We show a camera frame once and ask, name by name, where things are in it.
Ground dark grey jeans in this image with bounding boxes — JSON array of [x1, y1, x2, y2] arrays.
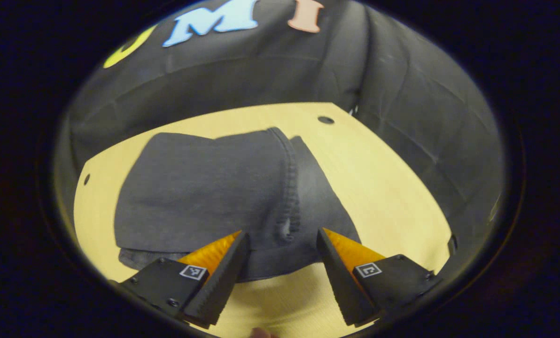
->
[[114, 127, 361, 282]]

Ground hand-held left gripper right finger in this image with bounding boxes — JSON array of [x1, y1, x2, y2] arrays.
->
[[316, 228, 443, 328]]

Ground black backdrop cloth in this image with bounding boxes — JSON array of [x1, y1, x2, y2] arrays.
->
[[54, 0, 506, 282]]

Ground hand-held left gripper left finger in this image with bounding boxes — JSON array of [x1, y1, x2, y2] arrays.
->
[[109, 230, 251, 329]]

